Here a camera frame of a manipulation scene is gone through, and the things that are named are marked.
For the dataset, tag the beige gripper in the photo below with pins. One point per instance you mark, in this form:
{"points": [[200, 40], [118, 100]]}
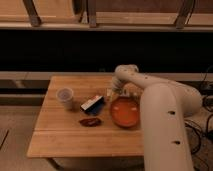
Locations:
{"points": [[118, 87]]}

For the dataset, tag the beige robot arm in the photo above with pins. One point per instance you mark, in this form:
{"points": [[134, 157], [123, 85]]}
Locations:
{"points": [[163, 105]]}

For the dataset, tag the orange ceramic bowl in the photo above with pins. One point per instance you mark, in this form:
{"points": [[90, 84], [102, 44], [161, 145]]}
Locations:
{"points": [[125, 112]]}

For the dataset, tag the blue and white box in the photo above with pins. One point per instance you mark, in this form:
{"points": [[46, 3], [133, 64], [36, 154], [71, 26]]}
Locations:
{"points": [[94, 105]]}

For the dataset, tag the dark red small dish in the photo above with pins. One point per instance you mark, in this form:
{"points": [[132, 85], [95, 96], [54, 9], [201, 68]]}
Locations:
{"points": [[91, 122]]}

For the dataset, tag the wooden table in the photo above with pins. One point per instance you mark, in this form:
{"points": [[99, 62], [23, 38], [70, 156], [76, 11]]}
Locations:
{"points": [[58, 132]]}

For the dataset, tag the wooden shelf frame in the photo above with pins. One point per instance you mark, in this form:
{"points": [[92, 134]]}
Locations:
{"points": [[108, 15]]}

